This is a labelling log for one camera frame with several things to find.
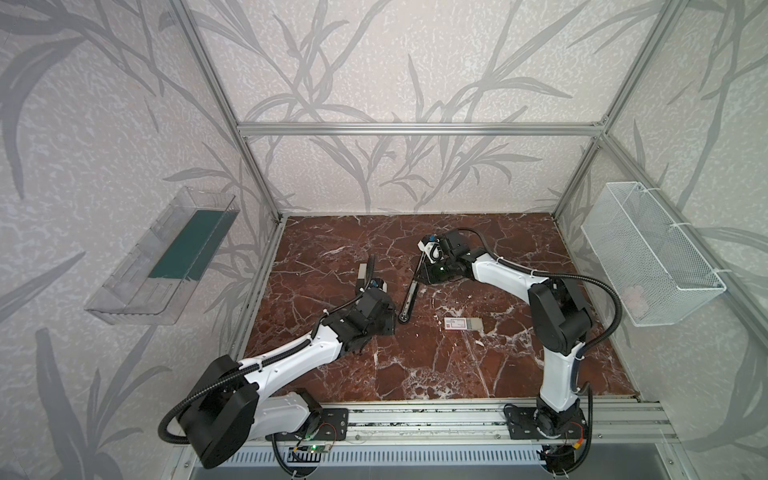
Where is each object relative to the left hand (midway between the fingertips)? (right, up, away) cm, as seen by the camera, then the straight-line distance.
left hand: (396, 308), depth 85 cm
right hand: (+7, +11, +10) cm, 16 cm away
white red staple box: (+20, -6, +6) cm, 22 cm away
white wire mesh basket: (+56, +12, -22) cm, 62 cm away
